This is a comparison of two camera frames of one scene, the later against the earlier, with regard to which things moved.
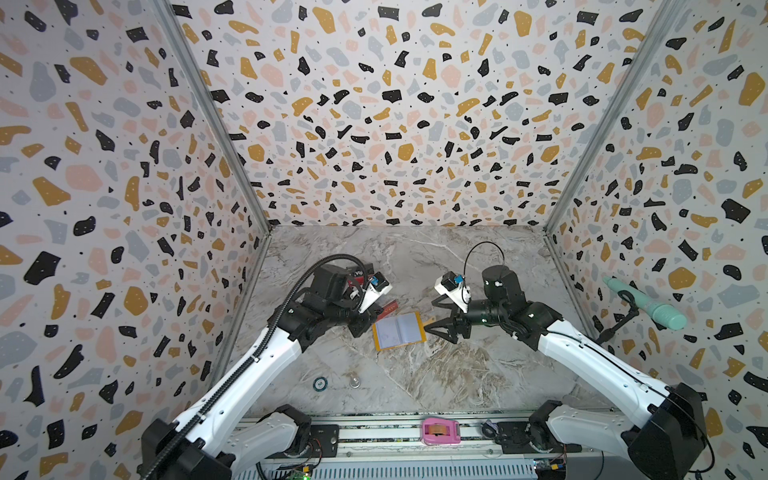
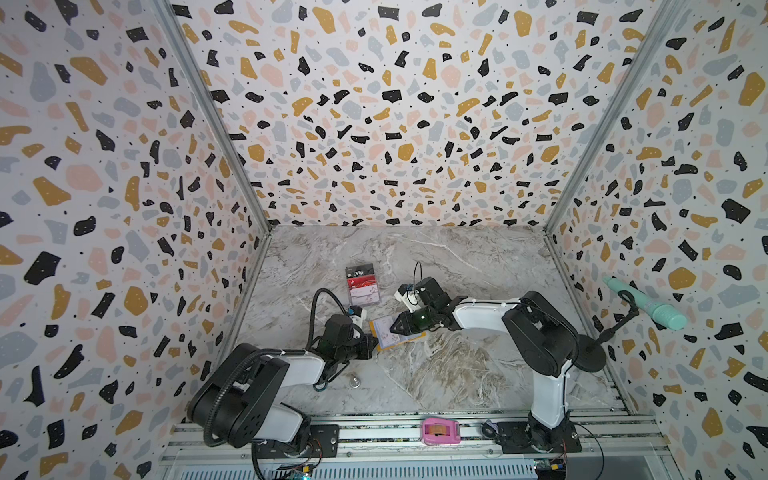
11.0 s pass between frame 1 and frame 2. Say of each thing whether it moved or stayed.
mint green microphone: stayed
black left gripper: moved
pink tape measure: stayed
